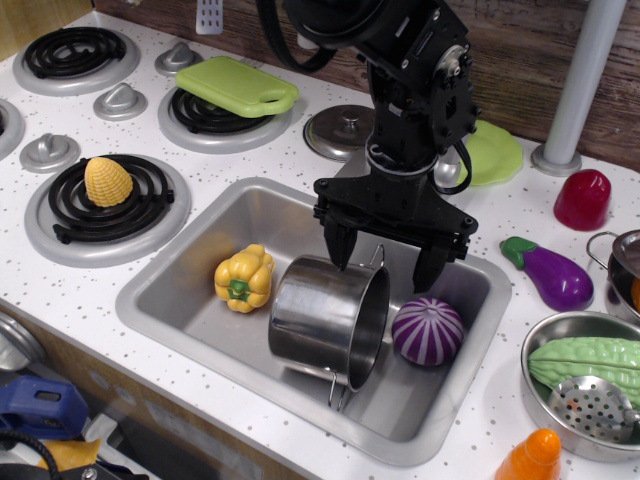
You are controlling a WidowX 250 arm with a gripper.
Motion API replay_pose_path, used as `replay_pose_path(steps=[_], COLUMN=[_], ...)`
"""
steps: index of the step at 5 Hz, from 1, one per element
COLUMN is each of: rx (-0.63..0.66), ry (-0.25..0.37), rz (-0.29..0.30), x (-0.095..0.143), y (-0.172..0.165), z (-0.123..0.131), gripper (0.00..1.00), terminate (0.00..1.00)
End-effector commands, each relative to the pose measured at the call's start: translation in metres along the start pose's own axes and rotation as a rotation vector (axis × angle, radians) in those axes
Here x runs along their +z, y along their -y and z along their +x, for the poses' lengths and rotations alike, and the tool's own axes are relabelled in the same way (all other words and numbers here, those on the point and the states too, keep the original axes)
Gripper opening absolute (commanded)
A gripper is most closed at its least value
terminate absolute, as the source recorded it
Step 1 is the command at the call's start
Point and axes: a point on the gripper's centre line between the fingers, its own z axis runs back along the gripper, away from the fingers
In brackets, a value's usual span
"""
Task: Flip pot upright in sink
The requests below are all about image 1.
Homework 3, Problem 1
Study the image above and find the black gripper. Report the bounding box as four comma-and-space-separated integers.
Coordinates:
314, 167, 477, 293

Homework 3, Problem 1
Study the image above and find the stainless steel pot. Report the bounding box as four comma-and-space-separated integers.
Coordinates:
268, 243, 390, 411

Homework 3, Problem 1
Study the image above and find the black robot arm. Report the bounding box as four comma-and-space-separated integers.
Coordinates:
257, 1, 479, 292

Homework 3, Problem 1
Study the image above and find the silver sink faucet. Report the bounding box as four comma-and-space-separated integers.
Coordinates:
433, 148, 461, 194

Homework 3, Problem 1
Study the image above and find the silver pot lid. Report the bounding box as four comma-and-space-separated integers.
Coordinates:
303, 105, 375, 162

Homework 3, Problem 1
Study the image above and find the stainless steel sink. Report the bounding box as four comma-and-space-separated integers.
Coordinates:
116, 178, 511, 467

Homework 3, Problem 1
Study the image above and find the small steel pot right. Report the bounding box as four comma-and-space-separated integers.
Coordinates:
586, 230, 639, 326

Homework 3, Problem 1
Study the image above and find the purple striped toy onion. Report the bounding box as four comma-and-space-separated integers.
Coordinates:
391, 297, 466, 366

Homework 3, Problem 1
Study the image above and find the green plastic plate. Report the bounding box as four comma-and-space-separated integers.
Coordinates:
463, 120, 523, 186

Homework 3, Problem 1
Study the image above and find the yellow toy bell pepper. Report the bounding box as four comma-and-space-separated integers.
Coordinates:
214, 244, 275, 314

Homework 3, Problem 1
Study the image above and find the purple toy eggplant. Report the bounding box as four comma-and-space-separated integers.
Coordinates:
500, 236, 594, 312

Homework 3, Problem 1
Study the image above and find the grey support pole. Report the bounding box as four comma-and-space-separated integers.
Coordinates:
530, 0, 626, 177

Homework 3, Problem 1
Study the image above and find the red toy pepper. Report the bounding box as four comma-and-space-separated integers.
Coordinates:
553, 169, 612, 231

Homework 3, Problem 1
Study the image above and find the steel bowl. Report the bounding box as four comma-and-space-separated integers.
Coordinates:
521, 312, 639, 462

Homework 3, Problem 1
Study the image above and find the green cutting board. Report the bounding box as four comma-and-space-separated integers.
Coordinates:
176, 56, 299, 118

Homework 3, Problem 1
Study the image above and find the middle stove burner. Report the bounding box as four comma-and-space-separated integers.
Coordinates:
158, 88, 292, 154

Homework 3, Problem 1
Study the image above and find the stove burner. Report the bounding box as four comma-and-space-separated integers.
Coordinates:
158, 88, 292, 154
24, 154, 191, 268
12, 27, 140, 97

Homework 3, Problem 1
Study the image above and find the orange toy carrot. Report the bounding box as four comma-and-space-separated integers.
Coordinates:
494, 429, 562, 480

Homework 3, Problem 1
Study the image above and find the perforated steel skimmer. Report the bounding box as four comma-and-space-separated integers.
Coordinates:
547, 375, 639, 444

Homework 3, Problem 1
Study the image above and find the green toy bitter gourd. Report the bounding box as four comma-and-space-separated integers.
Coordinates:
527, 337, 639, 410

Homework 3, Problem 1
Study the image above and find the silver stove knob back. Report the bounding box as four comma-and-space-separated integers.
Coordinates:
154, 41, 203, 77

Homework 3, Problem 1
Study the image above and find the silver stove knob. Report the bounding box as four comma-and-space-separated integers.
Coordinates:
93, 83, 148, 121
19, 133, 80, 174
154, 41, 203, 77

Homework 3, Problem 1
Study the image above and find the yellow toy corn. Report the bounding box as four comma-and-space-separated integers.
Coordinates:
84, 157, 133, 207

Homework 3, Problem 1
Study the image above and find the hanging steel spatula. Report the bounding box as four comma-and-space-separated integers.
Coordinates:
195, 0, 224, 35

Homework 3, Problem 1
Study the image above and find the silver stove knob middle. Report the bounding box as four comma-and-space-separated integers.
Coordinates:
93, 83, 148, 121

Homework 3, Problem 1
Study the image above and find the front left stove burner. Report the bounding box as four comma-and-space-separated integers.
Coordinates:
24, 154, 191, 268

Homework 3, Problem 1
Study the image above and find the silver stove knob front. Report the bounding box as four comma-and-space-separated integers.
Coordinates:
19, 133, 80, 174

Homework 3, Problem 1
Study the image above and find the blue clamp tool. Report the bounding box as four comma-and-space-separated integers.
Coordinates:
1, 375, 88, 440

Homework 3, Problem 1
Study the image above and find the back left stove burner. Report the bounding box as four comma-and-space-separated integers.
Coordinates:
12, 27, 140, 97

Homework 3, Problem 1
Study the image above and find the yellow cloth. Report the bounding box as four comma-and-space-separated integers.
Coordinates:
44, 439, 102, 472

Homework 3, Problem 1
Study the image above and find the silver disc lower left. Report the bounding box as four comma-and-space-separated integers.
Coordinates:
1, 313, 46, 372

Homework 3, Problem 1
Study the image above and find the far left burner edge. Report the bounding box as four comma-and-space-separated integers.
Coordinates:
0, 99, 25, 160

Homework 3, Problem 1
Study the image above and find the black cable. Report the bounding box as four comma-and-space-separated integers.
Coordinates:
0, 428, 64, 474

